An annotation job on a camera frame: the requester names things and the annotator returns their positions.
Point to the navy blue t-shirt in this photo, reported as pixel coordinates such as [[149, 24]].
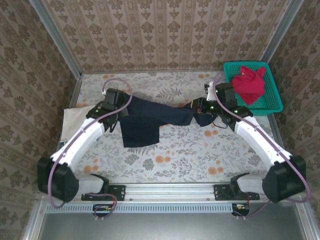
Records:
[[140, 125]]

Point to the white folded t-shirt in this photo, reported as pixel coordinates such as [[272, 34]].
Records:
[[72, 125]]

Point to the red t-shirt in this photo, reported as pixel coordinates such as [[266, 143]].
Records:
[[250, 87]]

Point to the aluminium table side rail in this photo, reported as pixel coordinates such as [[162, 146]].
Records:
[[75, 92], [276, 132]]

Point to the aluminium mounting rail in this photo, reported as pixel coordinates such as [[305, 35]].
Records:
[[170, 191]]

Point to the small black connector board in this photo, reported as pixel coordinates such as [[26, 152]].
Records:
[[240, 208], [102, 208]]

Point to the teal plastic basket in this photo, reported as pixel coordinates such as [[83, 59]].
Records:
[[270, 100]]

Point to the floral tablecloth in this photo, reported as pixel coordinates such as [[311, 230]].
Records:
[[175, 160]]

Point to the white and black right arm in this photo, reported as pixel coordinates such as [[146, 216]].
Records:
[[257, 142]]

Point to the aluminium frame post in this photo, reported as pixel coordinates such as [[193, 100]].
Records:
[[59, 42], [280, 32]]

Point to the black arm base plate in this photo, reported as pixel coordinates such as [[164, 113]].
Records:
[[221, 192], [118, 192]]

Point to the grey metal sheet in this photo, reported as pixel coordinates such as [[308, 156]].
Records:
[[170, 227]]

